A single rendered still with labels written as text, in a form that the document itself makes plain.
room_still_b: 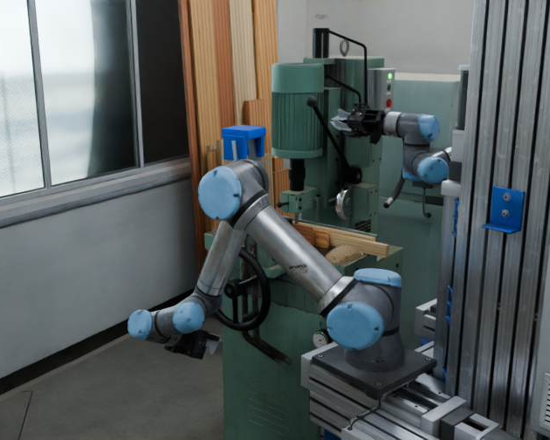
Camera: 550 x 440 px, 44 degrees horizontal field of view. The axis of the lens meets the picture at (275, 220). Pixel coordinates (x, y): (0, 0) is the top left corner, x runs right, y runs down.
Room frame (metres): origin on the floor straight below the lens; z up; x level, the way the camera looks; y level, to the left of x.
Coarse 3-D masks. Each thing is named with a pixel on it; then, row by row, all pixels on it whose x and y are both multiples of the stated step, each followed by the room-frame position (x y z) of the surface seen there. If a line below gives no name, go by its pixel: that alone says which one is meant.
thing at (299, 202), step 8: (288, 192) 2.29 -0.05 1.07; (296, 192) 2.29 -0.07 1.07; (304, 192) 2.29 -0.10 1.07; (312, 192) 2.33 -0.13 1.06; (280, 200) 2.29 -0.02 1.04; (288, 200) 2.27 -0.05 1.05; (296, 200) 2.25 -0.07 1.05; (304, 200) 2.29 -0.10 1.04; (312, 200) 2.33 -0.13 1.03; (280, 208) 2.29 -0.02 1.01; (288, 208) 2.27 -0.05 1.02; (296, 208) 2.25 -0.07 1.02; (304, 208) 2.29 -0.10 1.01; (312, 208) 2.33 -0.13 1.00
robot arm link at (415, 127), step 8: (400, 120) 1.98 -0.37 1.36; (408, 120) 1.97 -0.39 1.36; (416, 120) 1.95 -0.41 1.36; (424, 120) 1.94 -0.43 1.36; (432, 120) 1.93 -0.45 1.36; (400, 128) 1.98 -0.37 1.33; (408, 128) 1.96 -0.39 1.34; (416, 128) 1.94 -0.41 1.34; (424, 128) 1.93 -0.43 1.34; (432, 128) 1.93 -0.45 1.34; (400, 136) 1.99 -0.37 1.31; (408, 136) 1.96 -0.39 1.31; (416, 136) 1.95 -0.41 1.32; (424, 136) 1.94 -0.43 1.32; (432, 136) 1.93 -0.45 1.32
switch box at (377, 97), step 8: (368, 72) 2.46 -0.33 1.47; (376, 72) 2.44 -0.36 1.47; (384, 72) 2.43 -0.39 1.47; (392, 72) 2.48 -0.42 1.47; (368, 80) 2.45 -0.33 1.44; (376, 80) 2.44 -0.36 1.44; (384, 80) 2.44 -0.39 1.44; (392, 80) 2.48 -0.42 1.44; (368, 88) 2.45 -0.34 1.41; (376, 88) 2.43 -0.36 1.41; (384, 88) 2.44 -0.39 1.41; (392, 88) 2.48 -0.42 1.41; (368, 96) 2.45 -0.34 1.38; (376, 96) 2.43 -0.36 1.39; (384, 96) 2.44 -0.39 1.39; (392, 96) 2.49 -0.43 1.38; (368, 104) 2.45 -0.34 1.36; (376, 104) 2.43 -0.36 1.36; (384, 104) 2.44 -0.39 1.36; (392, 104) 2.49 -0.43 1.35
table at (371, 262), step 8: (208, 232) 2.37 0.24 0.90; (216, 232) 2.37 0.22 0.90; (208, 240) 2.35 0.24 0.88; (208, 248) 2.35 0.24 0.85; (320, 248) 2.18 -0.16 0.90; (328, 248) 2.18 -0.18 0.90; (368, 256) 2.12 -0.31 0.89; (376, 256) 2.16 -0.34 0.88; (240, 264) 2.13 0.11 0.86; (248, 264) 2.11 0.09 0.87; (336, 264) 2.02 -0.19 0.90; (352, 264) 2.03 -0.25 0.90; (360, 264) 2.07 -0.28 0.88; (368, 264) 2.12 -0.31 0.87; (376, 264) 2.16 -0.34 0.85; (272, 272) 2.05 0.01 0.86; (280, 272) 2.08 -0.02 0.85; (344, 272) 2.00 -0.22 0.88; (352, 272) 2.03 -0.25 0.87
